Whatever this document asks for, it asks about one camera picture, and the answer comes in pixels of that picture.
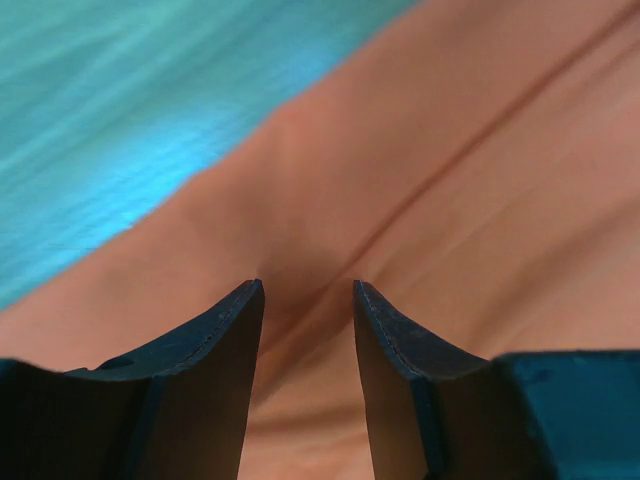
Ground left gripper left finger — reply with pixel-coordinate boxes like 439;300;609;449
68;279;264;479

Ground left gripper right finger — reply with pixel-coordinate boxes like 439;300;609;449
353;281;505;479

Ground orange t-shirt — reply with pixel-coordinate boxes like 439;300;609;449
1;1;639;479

